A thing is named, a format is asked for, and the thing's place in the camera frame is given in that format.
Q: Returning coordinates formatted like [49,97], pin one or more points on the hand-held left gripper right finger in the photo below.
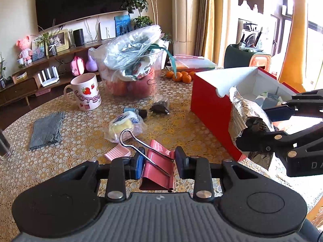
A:
[181,163]

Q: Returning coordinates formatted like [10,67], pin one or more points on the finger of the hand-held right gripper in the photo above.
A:
[277,113]
[260,141]

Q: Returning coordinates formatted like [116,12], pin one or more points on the silver foil snack packet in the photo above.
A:
[242,113]

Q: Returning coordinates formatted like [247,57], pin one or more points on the pink strawberry mug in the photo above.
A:
[87,93]

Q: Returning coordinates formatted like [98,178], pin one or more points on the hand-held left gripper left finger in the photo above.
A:
[138,166]

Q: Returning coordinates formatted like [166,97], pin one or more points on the small plant in dark pot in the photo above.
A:
[52,50]

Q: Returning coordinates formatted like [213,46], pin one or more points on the clear plastic bag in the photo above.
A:
[131,48]

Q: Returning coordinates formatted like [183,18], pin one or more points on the yellow curtain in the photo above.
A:
[214,17]

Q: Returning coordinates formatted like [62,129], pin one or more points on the dark green organiser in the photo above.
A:
[234,55]

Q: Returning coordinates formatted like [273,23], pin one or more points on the tangerine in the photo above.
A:
[184,72]
[192,74]
[186,79]
[177,77]
[169,74]

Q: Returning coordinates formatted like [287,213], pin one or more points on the yellow white small box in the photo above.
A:
[19,77]

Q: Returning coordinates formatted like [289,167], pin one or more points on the red cardboard box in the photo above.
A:
[209,100]

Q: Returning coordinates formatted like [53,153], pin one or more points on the green black sandwich packet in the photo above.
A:
[267,99]

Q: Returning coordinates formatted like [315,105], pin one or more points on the pink binder clip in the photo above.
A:
[157,171]

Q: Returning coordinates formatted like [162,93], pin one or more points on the grey folded cloth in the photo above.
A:
[46,131]

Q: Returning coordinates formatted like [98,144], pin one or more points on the clear plastic bucket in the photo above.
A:
[156,80]

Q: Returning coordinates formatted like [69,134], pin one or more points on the black television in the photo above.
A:
[80,0]

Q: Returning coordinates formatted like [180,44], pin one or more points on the beige standing air conditioner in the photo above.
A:
[186,12]

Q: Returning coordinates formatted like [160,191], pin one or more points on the small black blue packet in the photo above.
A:
[142,113]

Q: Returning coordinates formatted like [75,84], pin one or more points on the teal ribbon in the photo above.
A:
[172,63]

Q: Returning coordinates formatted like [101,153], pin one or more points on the wooden television cabinet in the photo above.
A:
[17,90]

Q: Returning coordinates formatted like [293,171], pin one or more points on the dark snack in clear bag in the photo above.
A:
[159,108]

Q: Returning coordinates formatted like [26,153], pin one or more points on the yellow cake in clear wrapper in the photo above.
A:
[123,127]

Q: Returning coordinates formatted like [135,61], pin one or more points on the black cylinder speaker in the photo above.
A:
[79,37]

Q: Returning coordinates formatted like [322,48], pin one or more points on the desk calendar picture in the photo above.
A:
[38,51]

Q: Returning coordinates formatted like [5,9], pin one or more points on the leafy plant in patterned pot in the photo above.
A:
[2,80]

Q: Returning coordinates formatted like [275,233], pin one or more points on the pink ribbed wrapper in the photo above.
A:
[117,152]

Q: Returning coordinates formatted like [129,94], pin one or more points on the desktop with floral tablecloth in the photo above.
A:
[75,131]

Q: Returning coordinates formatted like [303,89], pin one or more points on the purple gourd toy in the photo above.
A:
[91,64]

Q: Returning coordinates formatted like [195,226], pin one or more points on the pink bear doll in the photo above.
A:
[24,50]

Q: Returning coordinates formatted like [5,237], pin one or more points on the red apple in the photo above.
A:
[117,88]
[143,87]

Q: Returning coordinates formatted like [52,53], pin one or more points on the printed cloth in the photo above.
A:
[136,68]

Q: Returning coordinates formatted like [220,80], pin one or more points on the cream photo frame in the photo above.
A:
[61,40]

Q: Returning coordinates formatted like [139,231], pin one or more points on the orange curved panel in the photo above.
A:
[295,30]

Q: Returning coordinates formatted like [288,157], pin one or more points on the blue picture card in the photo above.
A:
[123,25]

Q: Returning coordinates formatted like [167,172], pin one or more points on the small white cup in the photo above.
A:
[21,62]

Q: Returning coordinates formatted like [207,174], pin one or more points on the tall potted tree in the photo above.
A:
[137,0]

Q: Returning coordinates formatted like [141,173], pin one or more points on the glass tumbler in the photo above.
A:
[5,146]

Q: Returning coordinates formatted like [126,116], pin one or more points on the orange plastic stool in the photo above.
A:
[260,61]

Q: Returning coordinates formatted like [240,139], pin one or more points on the white router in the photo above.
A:
[48,78]

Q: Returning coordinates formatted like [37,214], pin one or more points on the white flat device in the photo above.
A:
[107,30]

